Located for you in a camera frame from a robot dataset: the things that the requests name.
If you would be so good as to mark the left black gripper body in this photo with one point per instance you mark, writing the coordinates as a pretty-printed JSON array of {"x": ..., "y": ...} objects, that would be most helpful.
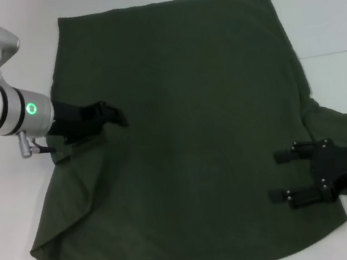
[{"x": 74, "y": 122}]

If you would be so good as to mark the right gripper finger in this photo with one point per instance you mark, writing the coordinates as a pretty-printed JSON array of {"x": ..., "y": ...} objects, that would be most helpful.
[
  {"x": 306, "y": 197},
  {"x": 282, "y": 157}
]

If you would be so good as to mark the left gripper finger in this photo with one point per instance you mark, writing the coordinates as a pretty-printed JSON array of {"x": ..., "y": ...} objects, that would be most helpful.
[{"x": 116, "y": 115}]

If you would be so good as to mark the dark green shirt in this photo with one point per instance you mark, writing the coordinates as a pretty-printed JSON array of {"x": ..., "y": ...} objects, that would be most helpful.
[{"x": 189, "y": 101}]

